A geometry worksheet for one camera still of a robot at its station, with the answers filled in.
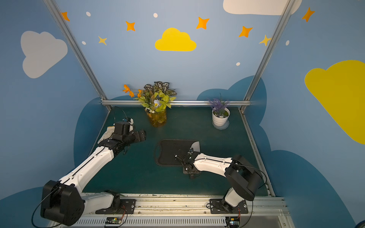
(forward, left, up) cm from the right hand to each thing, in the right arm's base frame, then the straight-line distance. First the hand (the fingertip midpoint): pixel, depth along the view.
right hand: (191, 167), depth 88 cm
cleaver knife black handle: (+16, -3, -2) cm, 17 cm away
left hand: (+14, +33, +17) cm, 39 cm away
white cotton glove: (+24, +62, +1) cm, 67 cm away
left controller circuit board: (-30, +39, -1) cm, 49 cm away
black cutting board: (+9, +14, 0) cm, 17 cm away
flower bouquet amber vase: (+35, +25, +25) cm, 50 cm away
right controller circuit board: (-26, -23, -2) cm, 35 cm away
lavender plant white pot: (+40, -21, +9) cm, 46 cm away
